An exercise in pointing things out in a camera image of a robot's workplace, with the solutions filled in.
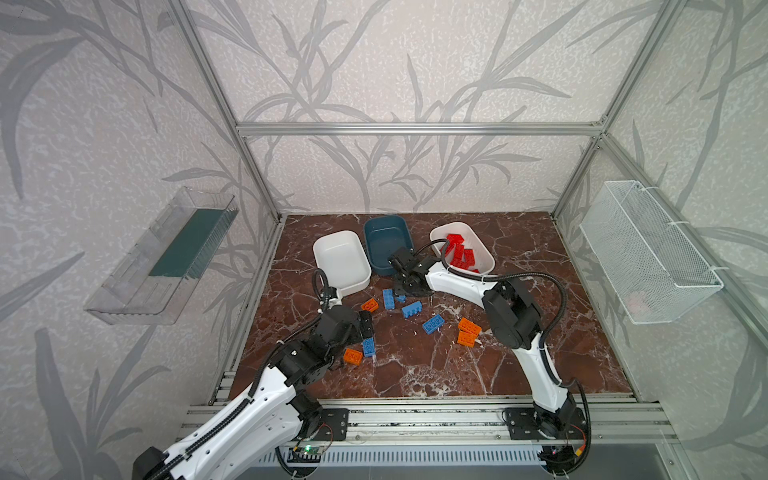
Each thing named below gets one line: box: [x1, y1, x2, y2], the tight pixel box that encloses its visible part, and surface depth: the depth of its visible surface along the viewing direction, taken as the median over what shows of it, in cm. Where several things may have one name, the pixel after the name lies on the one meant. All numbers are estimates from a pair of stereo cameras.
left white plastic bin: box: [312, 230, 372, 297], surface depth 105 cm
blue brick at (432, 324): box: [422, 314, 445, 335], surface depth 93 cm
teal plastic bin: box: [364, 215, 414, 276], surface depth 116 cm
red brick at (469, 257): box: [464, 248, 475, 266], surface depth 107 cm
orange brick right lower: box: [457, 330, 477, 348], surface depth 89 cm
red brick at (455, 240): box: [446, 234, 465, 247], surface depth 114 cm
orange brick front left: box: [343, 348, 363, 366], surface depth 86 cm
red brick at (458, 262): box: [450, 257, 470, 270], surface depth 107 cm
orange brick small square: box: [361, 298, 379, 312], surface depth 96 cm
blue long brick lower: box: [363, 337, 376, 357], surface depth 86 cm
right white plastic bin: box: [429, 222, 496, 275], surface depth 110 cm
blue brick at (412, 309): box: [401, 300, 423, 319], surface depth 94 cm
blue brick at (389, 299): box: [383, 288, 395, 310], surface depth 96 cm
